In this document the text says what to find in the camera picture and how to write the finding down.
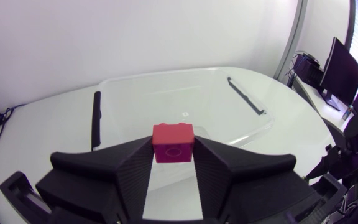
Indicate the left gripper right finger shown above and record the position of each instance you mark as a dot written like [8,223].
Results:
[247,183]

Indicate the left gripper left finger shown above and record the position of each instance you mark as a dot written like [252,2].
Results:
[104,180]

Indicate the red toy brick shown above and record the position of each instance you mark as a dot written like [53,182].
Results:
[173,143]

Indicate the clear plastic container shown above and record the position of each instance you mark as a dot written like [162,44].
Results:
[179,102]

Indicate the dark computer screen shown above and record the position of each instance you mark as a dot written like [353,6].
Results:
[340,73]

